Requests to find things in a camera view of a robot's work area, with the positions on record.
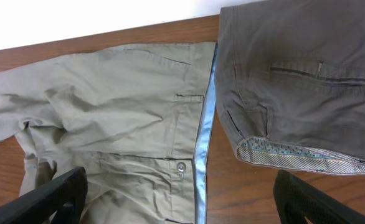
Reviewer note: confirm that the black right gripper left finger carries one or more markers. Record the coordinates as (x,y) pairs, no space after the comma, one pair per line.
(59,201)

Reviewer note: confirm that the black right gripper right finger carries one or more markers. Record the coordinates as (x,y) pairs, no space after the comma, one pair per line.
(300,203)

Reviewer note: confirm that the khaki green shorts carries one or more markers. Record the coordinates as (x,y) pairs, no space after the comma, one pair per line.
(129,115)

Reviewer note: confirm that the folded grey shorts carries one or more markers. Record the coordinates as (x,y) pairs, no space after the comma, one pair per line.
(290,84)

